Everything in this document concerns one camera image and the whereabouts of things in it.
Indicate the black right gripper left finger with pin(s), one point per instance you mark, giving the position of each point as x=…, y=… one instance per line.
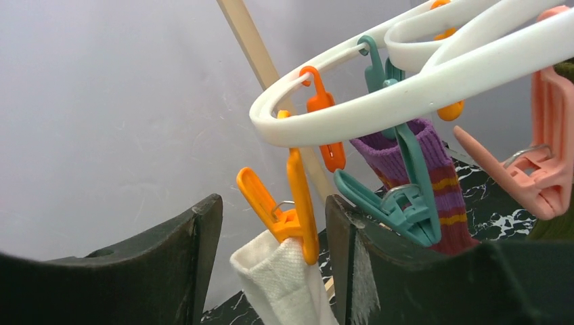
x=160, y=276

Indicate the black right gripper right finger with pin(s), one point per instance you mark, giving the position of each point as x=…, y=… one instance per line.
x=382, y=278

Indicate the white plastic clip hanger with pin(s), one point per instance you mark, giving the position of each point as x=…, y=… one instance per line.
x=416, y=41

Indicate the teal clothes peg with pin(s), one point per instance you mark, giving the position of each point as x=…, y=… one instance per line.
x=408, y=209

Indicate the orange clothes peg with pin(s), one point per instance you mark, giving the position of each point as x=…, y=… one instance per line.
x=288, y=218

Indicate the maroon yellow striped sock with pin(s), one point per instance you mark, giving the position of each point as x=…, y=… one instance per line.
x=384, y=157

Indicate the pink clothes peg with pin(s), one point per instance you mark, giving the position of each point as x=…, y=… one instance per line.
x=505, y=42

